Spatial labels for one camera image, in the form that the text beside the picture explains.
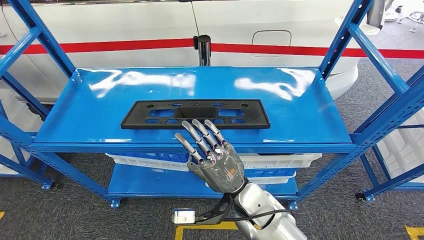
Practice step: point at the black-topped stanchion post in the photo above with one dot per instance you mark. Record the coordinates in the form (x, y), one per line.
(202, 49)

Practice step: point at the red barrier belt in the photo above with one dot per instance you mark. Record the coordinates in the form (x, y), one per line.
(116, 46)
(281, 50)

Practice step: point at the yellow floor tape square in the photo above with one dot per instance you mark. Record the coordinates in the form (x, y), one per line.
(414, 232)
(205, 227)

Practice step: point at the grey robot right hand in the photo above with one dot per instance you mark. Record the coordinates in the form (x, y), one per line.
(222, 172)

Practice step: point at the white plastic crate stack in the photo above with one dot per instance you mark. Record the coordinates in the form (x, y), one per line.
(13, 112)
(404, 152)

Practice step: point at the office chair base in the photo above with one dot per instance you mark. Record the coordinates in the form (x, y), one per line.
(414, 18)

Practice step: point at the white car body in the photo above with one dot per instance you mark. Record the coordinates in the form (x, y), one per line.
(132, 20)

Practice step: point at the black plastic frame part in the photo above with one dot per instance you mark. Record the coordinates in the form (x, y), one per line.
(139, 116)

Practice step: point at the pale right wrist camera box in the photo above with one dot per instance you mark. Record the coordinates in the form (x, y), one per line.
(183, 217)

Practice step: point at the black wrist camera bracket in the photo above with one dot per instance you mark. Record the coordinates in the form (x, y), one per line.
(207, 218)

